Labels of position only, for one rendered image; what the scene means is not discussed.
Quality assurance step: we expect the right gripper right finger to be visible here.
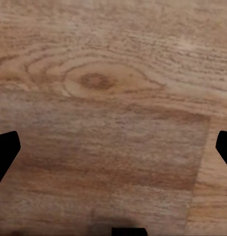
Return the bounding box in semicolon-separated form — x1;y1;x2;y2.
216;131;227;164

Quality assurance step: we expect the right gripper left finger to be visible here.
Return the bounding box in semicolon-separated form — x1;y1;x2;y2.
0;131;21;182

